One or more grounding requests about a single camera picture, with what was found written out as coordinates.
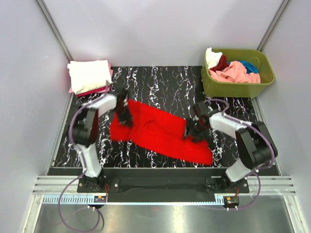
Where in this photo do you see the olive green plastic bin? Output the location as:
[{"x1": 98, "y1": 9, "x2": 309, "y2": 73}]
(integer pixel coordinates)
[{"x1": 201, "y1": 47, "x2": 275, "y2": 98}]

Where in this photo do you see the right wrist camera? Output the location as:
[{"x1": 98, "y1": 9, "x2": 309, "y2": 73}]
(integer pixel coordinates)
[{"x1": 192, "y1": 101, "x2": 209, "y2": 120}]

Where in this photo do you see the blue t shirt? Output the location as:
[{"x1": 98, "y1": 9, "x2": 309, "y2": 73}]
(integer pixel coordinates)
[{"x1": 238, "y1": 60, "x2": 259, "y2": 74}]

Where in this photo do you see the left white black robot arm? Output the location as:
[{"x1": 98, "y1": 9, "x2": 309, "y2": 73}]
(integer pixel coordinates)
[{"x1": 68, "y1": 88, "x2": 133, "y2": 192}]

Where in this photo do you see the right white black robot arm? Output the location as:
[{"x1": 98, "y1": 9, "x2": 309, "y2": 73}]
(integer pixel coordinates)
[{"x1": 183, "y1": 101, "x2": 277, "y2": 193}]

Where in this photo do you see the light pink t shirt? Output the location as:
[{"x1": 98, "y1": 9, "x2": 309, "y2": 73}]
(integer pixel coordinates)
[{"x1": 209, "y1": 61, "x2": 261, "y2": 83}]

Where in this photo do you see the aluminium frame rail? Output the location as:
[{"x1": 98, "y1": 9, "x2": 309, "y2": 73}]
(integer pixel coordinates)
[{"x1": 33, "y1": 176, "x2": 296, "y2": 196}]

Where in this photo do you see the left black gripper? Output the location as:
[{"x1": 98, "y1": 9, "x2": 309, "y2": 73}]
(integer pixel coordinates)
[{"x1": 112, "y1": 104, "x2": 133, "y2": 128}]

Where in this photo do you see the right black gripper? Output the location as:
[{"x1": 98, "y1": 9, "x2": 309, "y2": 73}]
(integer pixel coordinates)
[{"x1": 181, "y1": 118, "x2": 207, "y2": 145}]

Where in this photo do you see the folded white t shirt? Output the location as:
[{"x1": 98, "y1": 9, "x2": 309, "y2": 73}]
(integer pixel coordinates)
[{"x1": 67, "y1": 60, "x2": 112, "y2": 95}]

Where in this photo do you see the white cloth in bin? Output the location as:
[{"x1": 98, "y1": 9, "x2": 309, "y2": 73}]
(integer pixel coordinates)
[{"x1": 205, "y1": 47, "x2": 223, "y2": 69}]

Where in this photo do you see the black marbled table mat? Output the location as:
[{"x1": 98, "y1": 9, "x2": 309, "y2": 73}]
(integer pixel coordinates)
[{"x1": 51, "y1": 66, "x2": 257, "y2": 168}]

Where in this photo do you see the dark red t shirt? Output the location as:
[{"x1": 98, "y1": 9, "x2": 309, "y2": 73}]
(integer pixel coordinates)
[{"x1": 210, "y1": 54, "x2": 229, "y2": 72}]

